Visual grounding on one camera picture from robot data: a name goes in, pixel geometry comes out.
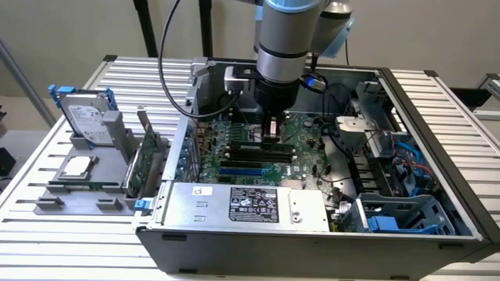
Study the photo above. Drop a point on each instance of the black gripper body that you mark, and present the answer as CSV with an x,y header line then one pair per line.
x,y
277,96

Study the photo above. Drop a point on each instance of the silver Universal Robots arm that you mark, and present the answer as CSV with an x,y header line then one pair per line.
x,y
287,35

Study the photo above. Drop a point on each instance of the black RAM slot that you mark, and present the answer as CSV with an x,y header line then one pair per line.
x,y
261,155
261,152
261,159

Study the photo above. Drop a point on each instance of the CPU socket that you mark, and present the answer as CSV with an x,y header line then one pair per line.
x,y
256,133

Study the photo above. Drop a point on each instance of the silver coin battery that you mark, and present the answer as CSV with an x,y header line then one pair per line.
x,y
308,123

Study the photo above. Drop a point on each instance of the green motherboard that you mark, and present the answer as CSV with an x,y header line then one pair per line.
x,y
304,152

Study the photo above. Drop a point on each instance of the long black expansion slot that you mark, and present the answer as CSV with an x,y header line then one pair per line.
x,y
240,164

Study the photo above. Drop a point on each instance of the blue expansion slot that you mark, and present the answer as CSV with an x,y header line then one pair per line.
x,y
241,171

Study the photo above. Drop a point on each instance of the silver chipset heat sink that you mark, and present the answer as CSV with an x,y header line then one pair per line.
x,y
292,184

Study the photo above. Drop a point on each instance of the short black expansion slot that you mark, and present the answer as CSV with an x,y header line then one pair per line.
x,y
224,179

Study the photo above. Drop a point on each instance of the metal disk bay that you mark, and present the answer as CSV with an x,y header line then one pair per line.
x,y
371,128

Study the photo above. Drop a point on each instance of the black stand pole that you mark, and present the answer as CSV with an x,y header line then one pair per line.
x,y
205,29
145,29

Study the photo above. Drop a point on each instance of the silver power supply unit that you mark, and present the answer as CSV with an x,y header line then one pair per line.
x,y
219,207

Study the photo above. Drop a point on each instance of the green graphics card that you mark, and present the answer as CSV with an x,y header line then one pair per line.
x,y
143,164

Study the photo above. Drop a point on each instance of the black table corner cap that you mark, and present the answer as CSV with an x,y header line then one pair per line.
x,y
431,73
109,58

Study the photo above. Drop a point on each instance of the blue-gray plastic drive caddy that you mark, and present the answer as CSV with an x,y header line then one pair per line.
x,y
401,205

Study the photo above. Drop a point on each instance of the gray parts rack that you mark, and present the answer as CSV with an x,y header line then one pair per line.
x,y
113,164

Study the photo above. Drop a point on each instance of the blue case latch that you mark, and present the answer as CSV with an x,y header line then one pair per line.
x,y
141,205

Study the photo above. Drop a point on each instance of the black open PC case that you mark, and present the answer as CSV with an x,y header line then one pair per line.
x,y
312,251

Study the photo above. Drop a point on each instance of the hard disk with blue caddy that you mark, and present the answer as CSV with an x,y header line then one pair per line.
x,y
88,123

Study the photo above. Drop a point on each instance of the silver CPU chip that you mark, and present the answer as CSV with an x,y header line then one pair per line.
x,y
77,166

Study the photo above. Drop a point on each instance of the gray metal pole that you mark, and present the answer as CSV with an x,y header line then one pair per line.
x,y
27,85

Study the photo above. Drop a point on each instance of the black box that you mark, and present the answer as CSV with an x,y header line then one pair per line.
x,y
7,162

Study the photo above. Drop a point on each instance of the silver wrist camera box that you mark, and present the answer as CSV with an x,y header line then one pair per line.
x,y
236,80

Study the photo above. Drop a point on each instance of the black bracket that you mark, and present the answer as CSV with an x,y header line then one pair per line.
x,y
468,96

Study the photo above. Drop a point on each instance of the aluminium frame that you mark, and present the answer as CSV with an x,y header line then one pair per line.
x,y
488,85

